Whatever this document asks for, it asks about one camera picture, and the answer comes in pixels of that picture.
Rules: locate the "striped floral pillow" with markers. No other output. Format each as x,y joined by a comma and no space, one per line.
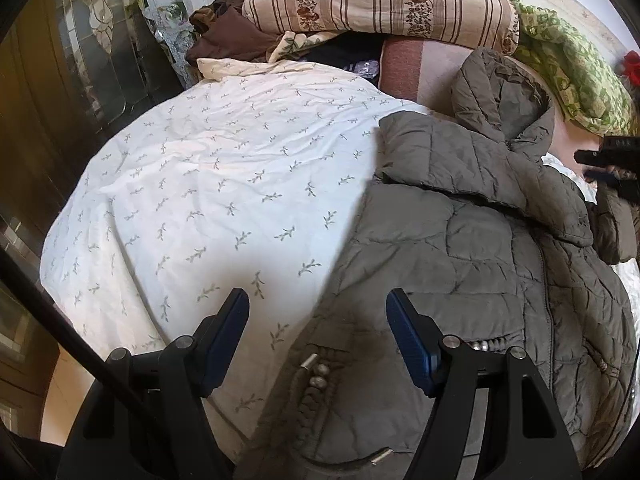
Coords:
380,0

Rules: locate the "brown clothing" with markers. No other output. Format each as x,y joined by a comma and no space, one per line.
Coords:
227,35

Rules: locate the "white leaf print bedsheet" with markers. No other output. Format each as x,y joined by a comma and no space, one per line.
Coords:
215,175

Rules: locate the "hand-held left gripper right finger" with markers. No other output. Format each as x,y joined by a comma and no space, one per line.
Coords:
410,347

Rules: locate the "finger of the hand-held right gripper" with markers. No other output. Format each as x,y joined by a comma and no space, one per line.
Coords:
607,180
590,157

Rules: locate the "floral printed bag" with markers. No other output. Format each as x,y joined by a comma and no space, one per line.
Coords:
167,15

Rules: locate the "dark clothing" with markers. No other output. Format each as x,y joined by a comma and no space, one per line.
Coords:
340,57

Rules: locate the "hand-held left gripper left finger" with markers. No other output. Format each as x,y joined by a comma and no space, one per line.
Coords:
227,332

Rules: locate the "wooden wardrobe with glass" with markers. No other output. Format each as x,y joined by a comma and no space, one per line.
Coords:
55,85

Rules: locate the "cream floral cloth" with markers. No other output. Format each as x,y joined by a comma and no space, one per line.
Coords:
295,45

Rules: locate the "grey quilted jacket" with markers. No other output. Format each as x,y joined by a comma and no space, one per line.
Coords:
465,240

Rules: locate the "red soft object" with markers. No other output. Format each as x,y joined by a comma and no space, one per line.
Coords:
632,67

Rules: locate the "green patterned blanket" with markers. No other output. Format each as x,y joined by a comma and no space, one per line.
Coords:
575,65

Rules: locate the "pink bed mat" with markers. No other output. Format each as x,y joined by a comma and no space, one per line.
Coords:
430,70

